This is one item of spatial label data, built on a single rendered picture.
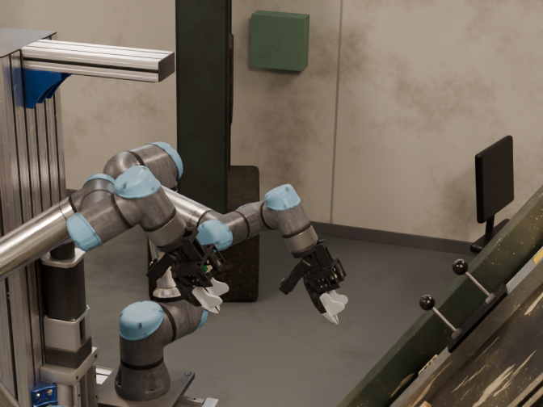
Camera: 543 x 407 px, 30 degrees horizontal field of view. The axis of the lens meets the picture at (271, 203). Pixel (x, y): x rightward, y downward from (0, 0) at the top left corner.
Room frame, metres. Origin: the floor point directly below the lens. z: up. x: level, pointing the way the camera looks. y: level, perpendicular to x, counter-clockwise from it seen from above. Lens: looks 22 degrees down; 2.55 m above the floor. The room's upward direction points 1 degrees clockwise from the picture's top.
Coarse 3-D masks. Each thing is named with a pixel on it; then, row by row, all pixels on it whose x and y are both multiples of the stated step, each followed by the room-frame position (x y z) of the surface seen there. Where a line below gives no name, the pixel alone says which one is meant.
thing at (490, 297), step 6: (456, 264) 2.12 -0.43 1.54; (462, 264) 2.12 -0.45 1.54; (456, 270) 2.12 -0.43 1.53; (462, 270) 2.12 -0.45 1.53; (468, 276) 2.11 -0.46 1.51; (474, 282) 2.10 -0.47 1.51; (480, 288) 2.09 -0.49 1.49; (486, 294) 2.08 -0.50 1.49; (492, 294) 2.07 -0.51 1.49; (486, 300) 2.07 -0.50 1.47; (492, 300) 2.06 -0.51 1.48
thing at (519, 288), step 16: (528, 272) 2.05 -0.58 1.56; (512, 288) 2.05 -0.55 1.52; (528, 288) 2.04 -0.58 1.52; (512, 304) 2.05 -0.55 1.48; (496, 320) 2.05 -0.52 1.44; (480, 336) 2.05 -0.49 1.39; (448, 352) 2.07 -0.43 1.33; (464, 352) 2.06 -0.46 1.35; (432, 368) 2.08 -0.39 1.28; (448, 368) 2.06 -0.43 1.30; (416, 384) 2.09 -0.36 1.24; (432, 384) 2.06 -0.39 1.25; (400, 400) 2.10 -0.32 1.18; (416, 400) 2.07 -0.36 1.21
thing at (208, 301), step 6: (198, 288) 1.80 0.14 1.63; (198, 294) 1.81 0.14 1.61; (204, 294) 1.80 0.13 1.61; (210, 294) 1.80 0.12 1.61; (204, 300) 1.81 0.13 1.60; (210, 300) 1.80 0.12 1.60; (216, 300) 1.80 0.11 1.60; (204, 306) 1.81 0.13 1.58; (210, 306) 1.81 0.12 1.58; (210, 312) 1.82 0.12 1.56; (216, 312) 1.83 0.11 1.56
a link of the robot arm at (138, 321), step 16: (144, 304) 2.39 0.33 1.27; (160, 304) 2.42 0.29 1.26; (128, 320) 2.32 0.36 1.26; (144, 320) 2.32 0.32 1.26; (160, 320) 2.34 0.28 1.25; (128, 336) 2.31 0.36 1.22; (144, 336) 2.30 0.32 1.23; (160, 336) 2.33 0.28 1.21; (128, 352) 2.31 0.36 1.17; (144, 352) 2.30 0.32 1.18; (160, 352) 2.34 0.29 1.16
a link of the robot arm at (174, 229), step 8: (176, 216) 1.78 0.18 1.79; (168, 224) 1.76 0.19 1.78; (176, 224) 1.77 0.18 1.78; (184, 224) 1.79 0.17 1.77; (152, 232) 1.76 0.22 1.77; (160, 232) 1.75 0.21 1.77; (168, 232) 1.76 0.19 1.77; (176, 232) 1.77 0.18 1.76; (184, 232) 1.79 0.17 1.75; (152, 240) 1.77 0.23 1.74; (160, 240) 1.76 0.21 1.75; (168, 240) 1.76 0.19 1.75; (176, 240) 1.77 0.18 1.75
